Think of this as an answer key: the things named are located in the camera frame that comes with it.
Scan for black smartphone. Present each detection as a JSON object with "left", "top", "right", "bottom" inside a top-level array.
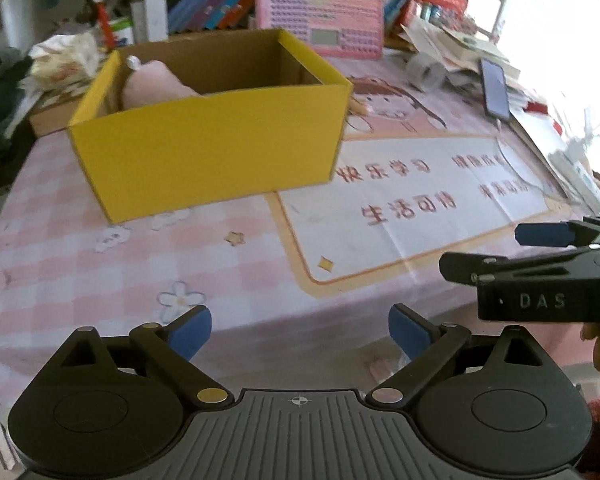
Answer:
[{"left": 480, "top": 58, "right": 511, "bottom": 122}]

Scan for floral tissue pack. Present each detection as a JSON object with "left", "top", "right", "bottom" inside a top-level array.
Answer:
[{"left": 28, "top": 32, "right": 103, "bottom": 92}]

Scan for yellow cardboard box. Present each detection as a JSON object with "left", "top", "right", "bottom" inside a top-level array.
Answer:
[{"left": 67, "top": 28, "right": 353, "bottom": 224}]

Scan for wooden chessboard box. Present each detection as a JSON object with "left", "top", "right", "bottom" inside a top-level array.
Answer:
[{"left": 28, "top": 92, "right": 88, "bottom": 137}]

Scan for dark green cloth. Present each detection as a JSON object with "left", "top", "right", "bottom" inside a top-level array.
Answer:
[{"left": 0, "top": 55, "right": 36, "bottom": 196}]

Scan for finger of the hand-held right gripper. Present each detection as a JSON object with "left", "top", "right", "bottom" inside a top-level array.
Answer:
[
  {"left": 515, "top": 217, "right": 600, "bottom": 247},
  {"left": 439, "top": 250, "right": 596, "bottom": 287}
]

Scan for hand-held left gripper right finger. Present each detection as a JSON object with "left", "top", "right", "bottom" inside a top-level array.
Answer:
[{"left": 367, "top": 304, "right": 546, "bottom": 407}]

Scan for white bookshelf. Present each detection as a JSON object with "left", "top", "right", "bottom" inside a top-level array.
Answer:
[{"left": 0, "top": 0, "right": 521, "bottom": 43}]

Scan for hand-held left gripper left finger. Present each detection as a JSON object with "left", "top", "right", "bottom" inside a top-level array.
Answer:
[{"left": 60, "top": 305, "right": 233, "bottom": 407}]

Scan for pile of papers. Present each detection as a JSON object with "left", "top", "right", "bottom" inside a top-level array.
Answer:
[{"left": 400, "top": 15, "right": 521, "bottom": 81}]

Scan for pink learning tablet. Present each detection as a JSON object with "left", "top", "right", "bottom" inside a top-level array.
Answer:
[{"left": 255, "top": 0, "right": 385, "bottom": 59}]

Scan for printed cartoon desk mat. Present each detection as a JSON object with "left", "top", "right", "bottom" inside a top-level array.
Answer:
[{"left": 265, "top": 55, "right": 576, "bottom": 298}]

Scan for white cable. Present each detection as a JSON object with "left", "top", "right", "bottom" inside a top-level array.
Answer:
[{"left": 495, "top": 120, "right": 556, "bottom": 196}]

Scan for pink plush toy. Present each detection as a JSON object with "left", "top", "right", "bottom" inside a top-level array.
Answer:
[{"left": 122, "top": 59, "right": 201, "bottom": 109}]

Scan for red book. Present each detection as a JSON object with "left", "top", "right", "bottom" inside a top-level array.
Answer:
[{"left": 412, "top": 0, "right": 468, "bottom": 21}]

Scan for pink checkered tablecloth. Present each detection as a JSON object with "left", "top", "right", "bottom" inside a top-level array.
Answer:
[{"left": 0, "top": 55, "right": 600, "bottom": 406}]

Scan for white jar with green lid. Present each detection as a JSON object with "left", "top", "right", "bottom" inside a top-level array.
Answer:
[{"left": 110, "top": 16, "right": 136, "bottom": 47}]

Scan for red pen with white top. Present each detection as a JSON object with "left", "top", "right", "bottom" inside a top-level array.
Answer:
[{"left": 92, "top": 0, "right": 115, "bottom": 48}]

